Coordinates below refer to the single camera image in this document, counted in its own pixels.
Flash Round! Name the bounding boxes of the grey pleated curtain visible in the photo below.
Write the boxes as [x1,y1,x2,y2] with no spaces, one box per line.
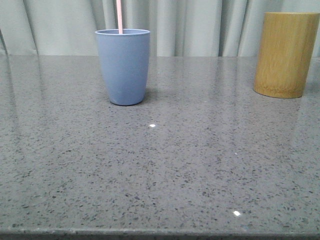
[0,0,320,57]

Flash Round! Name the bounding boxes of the pink chopstick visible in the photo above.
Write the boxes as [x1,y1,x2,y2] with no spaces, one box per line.
[116,0,124,35]

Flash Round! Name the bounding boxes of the blue plastic cup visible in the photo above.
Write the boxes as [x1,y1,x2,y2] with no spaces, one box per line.
[95,29,151,106]

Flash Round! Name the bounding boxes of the bamboo cylindrical holder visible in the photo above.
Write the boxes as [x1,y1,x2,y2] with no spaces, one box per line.
[253,12,320,99]

